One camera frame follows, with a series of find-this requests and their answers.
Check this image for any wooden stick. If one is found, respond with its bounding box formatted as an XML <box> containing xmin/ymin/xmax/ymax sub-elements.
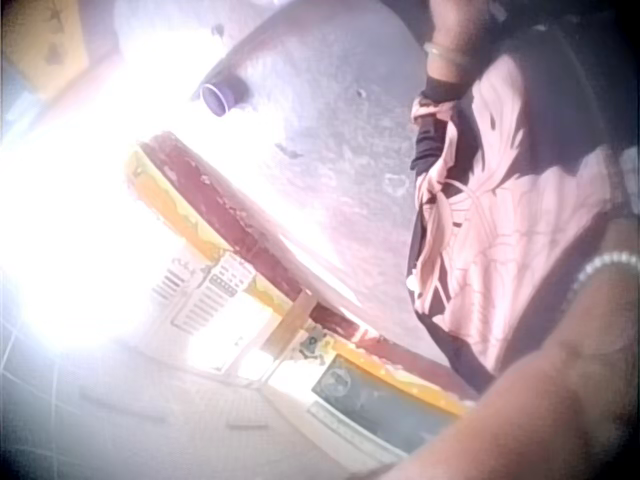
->
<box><xmin>263</xmin><ymin>291</ymin><xmax>319</xmax><ymax>362</ymax></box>

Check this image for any red and yellow counter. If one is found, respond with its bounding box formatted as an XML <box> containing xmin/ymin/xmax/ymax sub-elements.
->
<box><xmin>124</xmin><ymin>130</ymin><xmax>479</xmax><ymax>417</ymax></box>

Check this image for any dark printed poster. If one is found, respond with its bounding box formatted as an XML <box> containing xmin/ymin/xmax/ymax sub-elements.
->
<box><xmin>307</xmin><ymin>353</ymin><xmax>454</xmax><ymax>459</ymax></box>

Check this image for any white printed paper sheet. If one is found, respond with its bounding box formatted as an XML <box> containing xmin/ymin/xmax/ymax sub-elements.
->
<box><xmin>172</xmin><ymin>252</ymin><xmax>254</xmax><ymax>337</ymax></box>

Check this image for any yellow board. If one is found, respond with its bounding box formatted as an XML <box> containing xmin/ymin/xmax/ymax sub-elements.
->
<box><xmin>0</xmin><ymin>0</ymin><xmax>90</xmax><ymax>100</ymax></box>

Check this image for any purple cup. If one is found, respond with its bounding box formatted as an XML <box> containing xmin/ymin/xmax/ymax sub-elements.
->
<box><xmin>198</xmin><ymin>74</ymin><xmax>251</xmax><ymax>119</ymax></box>

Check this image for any pale green bangle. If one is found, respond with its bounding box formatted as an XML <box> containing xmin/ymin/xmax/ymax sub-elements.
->
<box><xmin>422</xmin><ymin>41</ymin><xmax>480</xmax><ymax>69</ymax></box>

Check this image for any person's left hand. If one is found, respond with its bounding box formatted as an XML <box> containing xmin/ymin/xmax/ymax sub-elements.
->
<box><xmin>428</xmin><ymin>0</ymin><xmax>501</xmax><ymax>51</ymax></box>

